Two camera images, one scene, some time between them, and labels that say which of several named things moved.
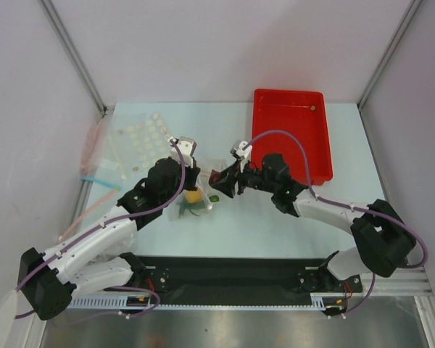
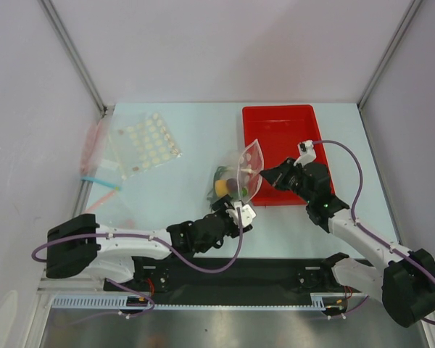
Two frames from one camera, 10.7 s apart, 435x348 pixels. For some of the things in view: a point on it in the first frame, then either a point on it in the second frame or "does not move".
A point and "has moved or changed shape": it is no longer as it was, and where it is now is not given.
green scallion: (183, 206) has moved or changed shape
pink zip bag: (88, 162) does not move
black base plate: (237, 280) does not move
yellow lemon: (193, 196) has moved or changed shape
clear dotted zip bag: (198, 200) has moved or changed shape
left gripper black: (192, 172) → (220, 207)
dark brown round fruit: (214, 177) has moved or changed shape
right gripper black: (234, 181) → (285, 176)
